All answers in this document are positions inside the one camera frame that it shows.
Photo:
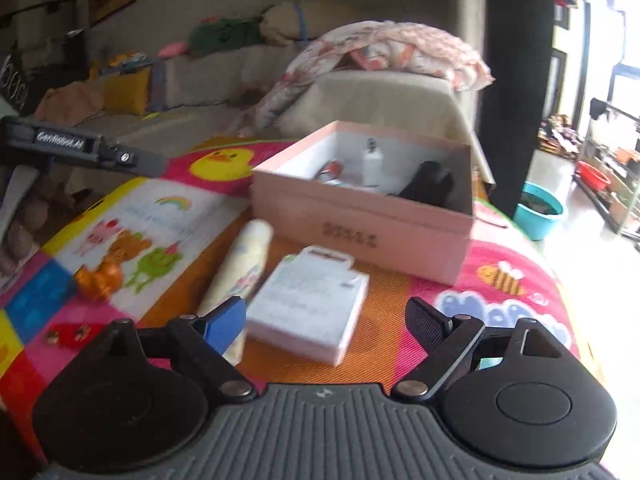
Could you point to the black cylindrical object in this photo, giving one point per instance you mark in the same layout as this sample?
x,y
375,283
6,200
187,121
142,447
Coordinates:
x,y
431,184

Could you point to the red plastic basin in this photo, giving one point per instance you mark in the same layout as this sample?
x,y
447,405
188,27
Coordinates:
x,y
595,179

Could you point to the white wall charger plug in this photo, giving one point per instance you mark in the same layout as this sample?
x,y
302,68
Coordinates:
x,y
372,163

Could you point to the teal plastic basin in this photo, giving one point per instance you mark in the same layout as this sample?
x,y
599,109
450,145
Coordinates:
x,y
537,211

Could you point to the orange toy figurine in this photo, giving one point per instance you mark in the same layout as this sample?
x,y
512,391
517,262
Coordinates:
x,y
100,283

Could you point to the brown knitted plush toy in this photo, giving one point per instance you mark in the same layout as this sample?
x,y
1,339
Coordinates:
x,y
31,212

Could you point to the pink floral blanket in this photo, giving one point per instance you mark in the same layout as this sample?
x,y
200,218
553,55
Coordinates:
x,y
384,74

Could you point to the pink cardboard box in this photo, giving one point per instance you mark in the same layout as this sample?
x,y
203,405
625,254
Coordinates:
x,y
373,225

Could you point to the metal shelf rack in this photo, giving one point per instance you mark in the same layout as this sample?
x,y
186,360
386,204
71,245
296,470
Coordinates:
x,y
611,144

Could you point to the beige pillow with blue strap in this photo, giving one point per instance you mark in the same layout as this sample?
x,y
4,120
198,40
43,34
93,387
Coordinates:
x,y
303,21

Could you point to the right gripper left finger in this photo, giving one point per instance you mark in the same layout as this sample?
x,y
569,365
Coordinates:
x,y
198,344

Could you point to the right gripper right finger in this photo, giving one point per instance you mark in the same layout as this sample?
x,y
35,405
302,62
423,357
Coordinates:
x,y
448,343

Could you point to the green plush cushion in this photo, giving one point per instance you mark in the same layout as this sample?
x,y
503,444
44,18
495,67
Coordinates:
x,y
224,35

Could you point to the beige covered sofa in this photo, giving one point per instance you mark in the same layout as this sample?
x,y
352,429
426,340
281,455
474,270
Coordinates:
x,y
191,99

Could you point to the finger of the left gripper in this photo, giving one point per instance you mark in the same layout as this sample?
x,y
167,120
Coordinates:
x,y
125,160

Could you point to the yellow cushion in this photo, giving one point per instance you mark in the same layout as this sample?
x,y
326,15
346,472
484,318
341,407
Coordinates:
x,y
127,94

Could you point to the cream cylindrical bottle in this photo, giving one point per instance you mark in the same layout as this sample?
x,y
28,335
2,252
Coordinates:
x,y
240,279

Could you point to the white cable package box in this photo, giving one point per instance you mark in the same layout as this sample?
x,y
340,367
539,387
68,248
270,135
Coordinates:
x,y
310,305

